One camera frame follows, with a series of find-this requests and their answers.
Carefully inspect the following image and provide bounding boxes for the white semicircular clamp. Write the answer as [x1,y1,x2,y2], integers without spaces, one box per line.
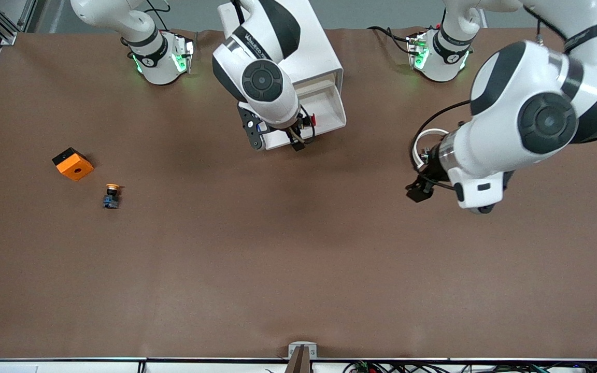
[413,128,449,170]

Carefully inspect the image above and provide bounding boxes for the tangled black cables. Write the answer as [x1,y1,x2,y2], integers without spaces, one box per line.
[343,360,597,373]

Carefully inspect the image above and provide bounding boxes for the metal table edge bracket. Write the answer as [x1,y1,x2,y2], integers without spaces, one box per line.
[288,341,318,373]

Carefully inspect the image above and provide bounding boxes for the orange and black switch box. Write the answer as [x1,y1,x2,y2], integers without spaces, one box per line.
[52,148,94,182]

